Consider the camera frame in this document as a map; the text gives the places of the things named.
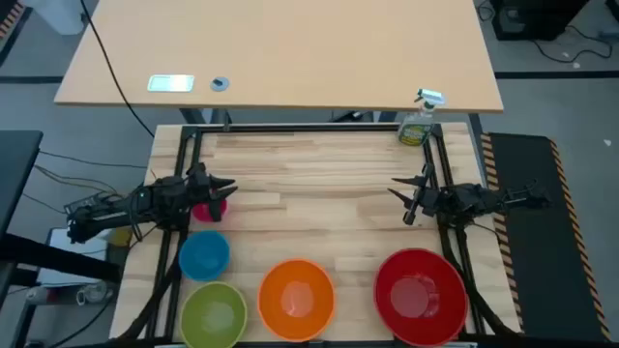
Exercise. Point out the light wooden desk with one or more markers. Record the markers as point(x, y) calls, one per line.
point(290, 48)

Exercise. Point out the black equipment box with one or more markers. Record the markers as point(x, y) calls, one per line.
point(537, 19)

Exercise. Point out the black hazard-striped floor mat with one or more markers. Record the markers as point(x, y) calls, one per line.
point(527, 232)

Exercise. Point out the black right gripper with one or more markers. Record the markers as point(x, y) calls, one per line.
point(433, 200)

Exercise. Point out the black aluminium table frame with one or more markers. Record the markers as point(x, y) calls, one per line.
point(290, 128)

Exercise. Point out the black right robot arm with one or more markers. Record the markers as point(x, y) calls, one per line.
point(474, 198)

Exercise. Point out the blue plastic bowl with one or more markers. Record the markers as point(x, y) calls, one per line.
point(204, 256)

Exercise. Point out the large red bowl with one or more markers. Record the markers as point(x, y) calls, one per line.
point(421, 297)

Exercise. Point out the small pink bowl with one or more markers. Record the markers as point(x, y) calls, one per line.
point(204, 213)

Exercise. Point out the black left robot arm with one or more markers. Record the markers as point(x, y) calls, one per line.
point(111, 212)

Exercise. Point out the green plastic bowl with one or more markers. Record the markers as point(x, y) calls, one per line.
point(214, 316)

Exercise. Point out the orange plastic bowl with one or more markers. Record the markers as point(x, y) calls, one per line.
point(296, 299)

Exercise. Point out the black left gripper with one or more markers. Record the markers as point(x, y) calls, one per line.
point(198, 186)

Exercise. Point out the white box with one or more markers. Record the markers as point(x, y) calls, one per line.
point(72, 256)

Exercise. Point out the green cleaner spray bottle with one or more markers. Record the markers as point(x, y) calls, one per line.
point(415, 133)

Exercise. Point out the grey desk grommet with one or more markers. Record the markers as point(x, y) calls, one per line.
point(219, 83)

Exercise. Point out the black side table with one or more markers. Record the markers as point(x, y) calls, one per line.
point(17, 169)

